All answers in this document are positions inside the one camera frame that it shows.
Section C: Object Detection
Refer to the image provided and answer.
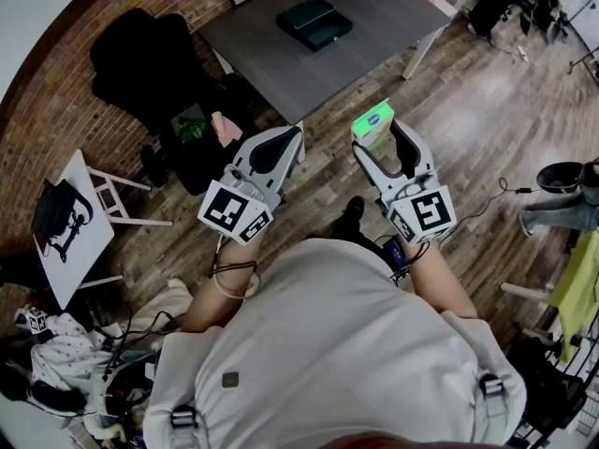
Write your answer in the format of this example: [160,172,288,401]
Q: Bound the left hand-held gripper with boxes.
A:
[197,126,304,247]

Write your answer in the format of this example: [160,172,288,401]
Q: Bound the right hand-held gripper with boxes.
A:
[351,119,458,246]

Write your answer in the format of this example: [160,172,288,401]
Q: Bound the green and white small box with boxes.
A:
[350,98,398,152]

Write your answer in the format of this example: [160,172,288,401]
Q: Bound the dark green case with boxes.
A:
[275,0,354,53]

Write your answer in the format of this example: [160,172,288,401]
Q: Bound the person's left forearm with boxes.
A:
[181,237,263,334]

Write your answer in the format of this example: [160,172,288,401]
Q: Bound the person's right forearm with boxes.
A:
[402,239,478,320]

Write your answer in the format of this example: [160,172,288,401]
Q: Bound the silver metal bangle bracelet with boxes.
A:
[212,273,261,301]

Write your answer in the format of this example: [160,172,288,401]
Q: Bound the white table leg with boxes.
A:
[402,28,441,81]
[294,120,308,166]

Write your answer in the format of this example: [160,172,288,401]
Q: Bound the pink cloth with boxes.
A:
[210,109,244,149]

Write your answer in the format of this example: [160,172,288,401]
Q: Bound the person's black shoe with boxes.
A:
[343,196,366,222]

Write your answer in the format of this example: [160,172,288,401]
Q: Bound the person's black trousers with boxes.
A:
[303,212,389,256]

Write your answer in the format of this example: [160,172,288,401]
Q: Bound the green potted plant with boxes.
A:
[177,115,210,145]

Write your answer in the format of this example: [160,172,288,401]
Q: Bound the black waist-mounted device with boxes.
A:
[381,234,414,285]

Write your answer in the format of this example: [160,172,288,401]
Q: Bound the black round stool seat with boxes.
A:
[536,161,582,194]

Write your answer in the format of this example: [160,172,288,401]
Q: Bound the black office chair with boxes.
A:
[89,7,256,198]

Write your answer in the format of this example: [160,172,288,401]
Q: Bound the black equipment stand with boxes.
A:
[467,0,579,44]

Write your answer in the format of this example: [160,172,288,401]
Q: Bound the person's white shirt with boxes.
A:
[142,239,528,449]

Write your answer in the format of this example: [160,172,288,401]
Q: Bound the small white table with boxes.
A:
[32,149,116,311]

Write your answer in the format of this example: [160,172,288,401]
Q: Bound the yellow-green cloth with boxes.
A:
[547,229,599,364]

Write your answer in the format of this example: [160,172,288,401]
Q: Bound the black bag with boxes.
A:
[31,179,95,265]

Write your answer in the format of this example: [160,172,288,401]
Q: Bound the black wrist cord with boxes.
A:
[209,260,257,276]

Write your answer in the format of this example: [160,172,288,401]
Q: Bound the black floor cable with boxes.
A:
[451,178,547,233]

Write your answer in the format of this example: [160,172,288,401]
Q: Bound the grey shoulder strap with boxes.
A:
[477,372,509,432]
[170,404,207,449]

